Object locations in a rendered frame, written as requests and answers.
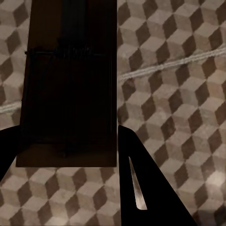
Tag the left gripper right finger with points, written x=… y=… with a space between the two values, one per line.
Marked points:
x=164 y=207

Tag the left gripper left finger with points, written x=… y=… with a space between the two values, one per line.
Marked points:
x=9 y=148

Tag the mousetrap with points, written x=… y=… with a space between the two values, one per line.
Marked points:
x=69 y=104

